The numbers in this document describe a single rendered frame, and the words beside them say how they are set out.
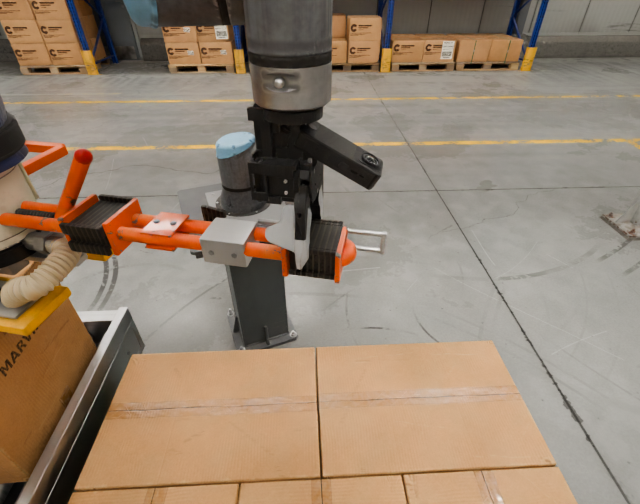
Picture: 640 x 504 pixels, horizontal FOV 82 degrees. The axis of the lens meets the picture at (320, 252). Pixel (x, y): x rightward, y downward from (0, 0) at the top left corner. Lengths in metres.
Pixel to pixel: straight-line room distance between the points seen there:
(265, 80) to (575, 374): 2.03
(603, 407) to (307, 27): 2.01
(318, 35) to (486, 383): 1.09
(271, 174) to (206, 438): 0.83
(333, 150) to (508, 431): 0.96
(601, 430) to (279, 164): 1.86
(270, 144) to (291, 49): 0.12
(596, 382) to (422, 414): 1.23
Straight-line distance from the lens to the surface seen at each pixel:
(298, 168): 0.47
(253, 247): 0.55
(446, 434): 1.16
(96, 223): 0.67
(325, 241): 0.52
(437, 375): 1.26
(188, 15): 0.55
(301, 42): 0.41
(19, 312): 0.76
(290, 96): 0.42
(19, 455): 1.20
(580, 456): 1.97
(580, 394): 2.16
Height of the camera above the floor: 1.54
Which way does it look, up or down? 37 degrees down
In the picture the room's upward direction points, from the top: straight up
